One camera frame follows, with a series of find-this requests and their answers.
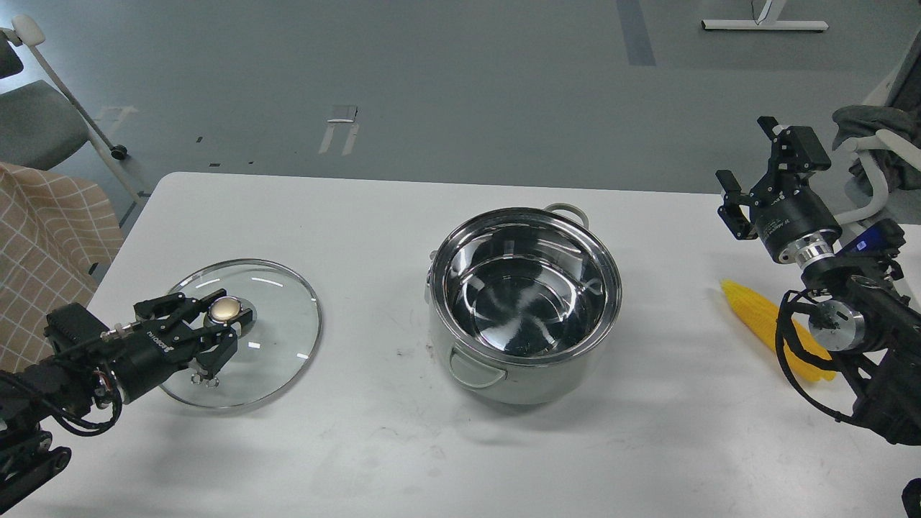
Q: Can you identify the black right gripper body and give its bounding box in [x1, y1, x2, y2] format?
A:
[749, 173, 842, 263]

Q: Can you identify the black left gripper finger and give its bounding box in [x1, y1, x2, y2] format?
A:
[134, 291, 254, 332]
[189, 325, 239, 379]

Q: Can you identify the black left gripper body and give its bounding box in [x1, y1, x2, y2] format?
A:
[108, 322, 204, 404]

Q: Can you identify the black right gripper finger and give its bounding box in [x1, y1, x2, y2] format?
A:
[757, 116, 832, 196]
[716, 170, 757, 240]

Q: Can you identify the glass pot lid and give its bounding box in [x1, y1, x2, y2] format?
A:
[161, 258, 322, 409]

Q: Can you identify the yellow corn cob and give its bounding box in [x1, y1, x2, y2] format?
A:
[720, 278, 838, 383]

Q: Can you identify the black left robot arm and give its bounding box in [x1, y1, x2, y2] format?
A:
[1, 289, 256, 512]

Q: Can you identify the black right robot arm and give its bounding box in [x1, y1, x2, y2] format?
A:
[716, 116, 920, 446]

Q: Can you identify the stainless steel pot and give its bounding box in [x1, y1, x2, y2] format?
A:
[425, 203, 624, 404]

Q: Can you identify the grey cloth on chair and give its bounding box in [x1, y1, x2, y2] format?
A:
[832, 105, 921, 191]

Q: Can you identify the white desk leg base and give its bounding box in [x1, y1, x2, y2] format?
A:
[700, 1, 830, 33]

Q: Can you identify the beige checkered cloth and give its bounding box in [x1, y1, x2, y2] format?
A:
[1, 163, 124, 373]

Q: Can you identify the grey office chair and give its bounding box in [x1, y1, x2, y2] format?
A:
[1, 14, 150, 206]

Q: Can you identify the silver floor socket plate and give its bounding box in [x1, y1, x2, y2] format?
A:
[327, 104, 358, 124]

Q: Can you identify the white chair frame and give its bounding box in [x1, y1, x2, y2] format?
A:
[835, 43, 921, 231]

